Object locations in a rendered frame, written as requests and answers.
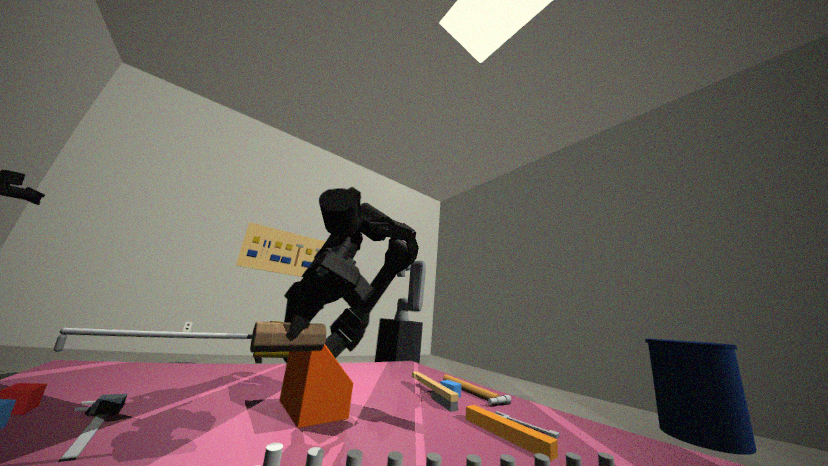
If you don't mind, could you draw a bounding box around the orange rectangular bar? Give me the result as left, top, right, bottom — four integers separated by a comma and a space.
466, 405, 558, 461

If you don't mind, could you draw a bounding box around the blue block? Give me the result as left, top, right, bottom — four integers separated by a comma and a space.
440, 380, 462, 398
0, 399, 16, 429

